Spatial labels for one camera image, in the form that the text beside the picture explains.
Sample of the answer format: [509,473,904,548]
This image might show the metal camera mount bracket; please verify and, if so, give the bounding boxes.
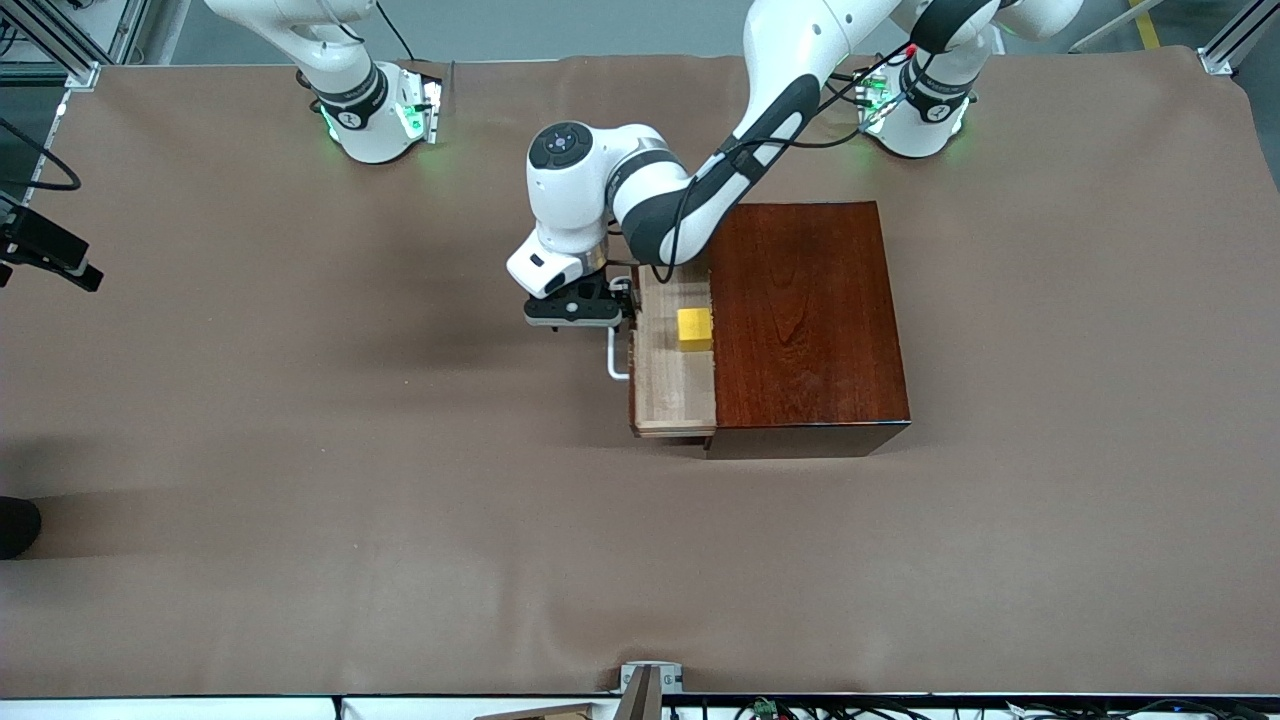
[618,660,685,720]

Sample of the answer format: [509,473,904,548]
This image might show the yellow floor tape strip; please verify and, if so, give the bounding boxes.
[1128,0,1166,51]

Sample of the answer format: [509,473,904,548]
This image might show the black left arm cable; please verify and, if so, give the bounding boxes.
[668,40,916,286]

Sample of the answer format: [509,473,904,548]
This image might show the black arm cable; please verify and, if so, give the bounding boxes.
[668,40,916,286]
[0,118,83,193]

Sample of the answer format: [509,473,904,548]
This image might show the dark red wooden cabinet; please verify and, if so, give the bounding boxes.
[705,200,913,461]

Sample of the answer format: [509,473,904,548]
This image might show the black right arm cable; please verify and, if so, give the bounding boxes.
[0,118,83,193]

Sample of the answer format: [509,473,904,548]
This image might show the brown table cover mat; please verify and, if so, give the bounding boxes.
[0,45,1280,698]

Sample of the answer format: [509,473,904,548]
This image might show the aluminium frame post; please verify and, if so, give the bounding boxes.
[1198,0,1280,77]
[0,0,151,91]

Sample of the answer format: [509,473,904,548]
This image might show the aluminium table edge rail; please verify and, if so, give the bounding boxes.
[0,88,73,216]

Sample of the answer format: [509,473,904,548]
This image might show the black round object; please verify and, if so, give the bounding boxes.
[0,496,43,561]

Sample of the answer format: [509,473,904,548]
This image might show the light wooden drawer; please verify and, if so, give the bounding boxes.
[605,262,719,441]

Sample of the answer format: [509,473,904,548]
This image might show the black arm base cables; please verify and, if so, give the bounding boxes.
[765,68,901,151]

